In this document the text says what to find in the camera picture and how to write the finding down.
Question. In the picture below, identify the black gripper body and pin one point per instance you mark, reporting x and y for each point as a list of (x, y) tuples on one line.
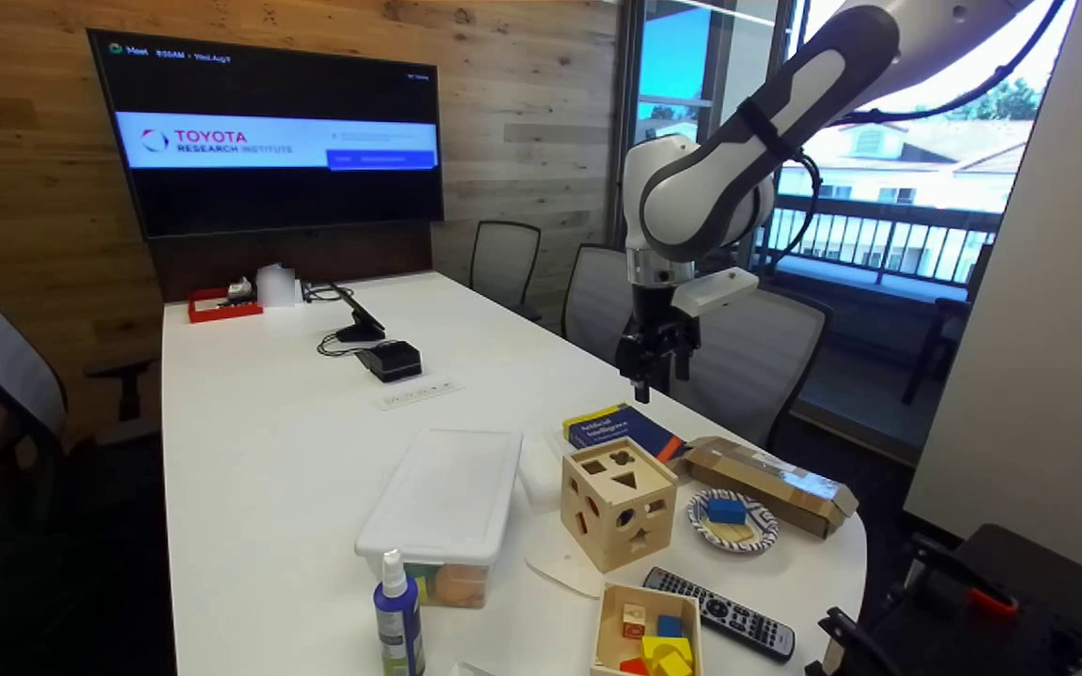
[(656, 325)]

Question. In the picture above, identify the wooden lid with shape holes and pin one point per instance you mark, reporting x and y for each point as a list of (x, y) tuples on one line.
[(621, 471)]

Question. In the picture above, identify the white franka robot arm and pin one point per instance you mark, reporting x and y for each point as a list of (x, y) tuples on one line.
[(742, 151)]

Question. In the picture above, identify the wooden shape sorter box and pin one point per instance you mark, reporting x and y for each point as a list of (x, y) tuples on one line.
[(616, 518)]

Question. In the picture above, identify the white tissue box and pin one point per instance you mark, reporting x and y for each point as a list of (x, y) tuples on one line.
[(280, 287)]

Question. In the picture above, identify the blue and orange book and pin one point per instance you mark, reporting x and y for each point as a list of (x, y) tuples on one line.
[(621, 429)]

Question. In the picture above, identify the grey mesh office chair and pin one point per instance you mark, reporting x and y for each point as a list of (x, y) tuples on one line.
[(753, 357), (596, 303), (504, 265), (0, 363)]

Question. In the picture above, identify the blue block on plate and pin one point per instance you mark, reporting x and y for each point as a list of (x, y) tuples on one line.
[(726, 509)]

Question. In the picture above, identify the pale wooden block on plate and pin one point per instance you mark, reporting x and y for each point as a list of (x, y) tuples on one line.
[(730, 531)]

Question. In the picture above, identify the blue striped paper plate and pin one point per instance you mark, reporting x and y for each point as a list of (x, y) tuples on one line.
[(761, 531)]

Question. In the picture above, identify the dark balcony railing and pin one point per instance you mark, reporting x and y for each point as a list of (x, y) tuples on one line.
[(880, 238)]

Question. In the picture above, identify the clear plastic bin white lid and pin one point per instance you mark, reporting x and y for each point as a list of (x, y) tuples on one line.
[(442, 502)]

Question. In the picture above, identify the blue block in tray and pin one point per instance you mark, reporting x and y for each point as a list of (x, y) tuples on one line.
[(671, 625)]

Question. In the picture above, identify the black conference phone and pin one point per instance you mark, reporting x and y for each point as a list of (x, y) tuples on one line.
[(388, 363)]

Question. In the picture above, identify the black remote control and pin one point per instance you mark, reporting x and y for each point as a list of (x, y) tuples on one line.
[(721, 612)]

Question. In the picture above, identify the shallow wooden tray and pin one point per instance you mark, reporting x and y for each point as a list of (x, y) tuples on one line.
[(611, 632)]

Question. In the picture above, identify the dark outdoor chair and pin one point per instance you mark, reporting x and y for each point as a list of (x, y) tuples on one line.
[(941, 332)]

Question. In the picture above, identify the yellow block in tray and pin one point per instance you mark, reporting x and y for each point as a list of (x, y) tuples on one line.
[(667, 656)]

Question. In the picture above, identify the red block in tray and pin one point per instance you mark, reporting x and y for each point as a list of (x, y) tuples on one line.
[(632, 667)]

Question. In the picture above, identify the blue spray bottle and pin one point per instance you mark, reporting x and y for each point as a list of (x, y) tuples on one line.
[(400, 625)]

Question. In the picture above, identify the red desk tray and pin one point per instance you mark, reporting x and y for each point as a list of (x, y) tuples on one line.
[(221, 305)]

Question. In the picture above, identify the black equipment stand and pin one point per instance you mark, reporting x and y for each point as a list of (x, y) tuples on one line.
[(1040, 612)]

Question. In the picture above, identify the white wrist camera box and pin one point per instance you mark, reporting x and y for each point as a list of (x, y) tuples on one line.
[(713, 292)]

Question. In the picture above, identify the wall-mounted black tv screen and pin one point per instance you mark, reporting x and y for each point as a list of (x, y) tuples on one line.
[(263, 135)]

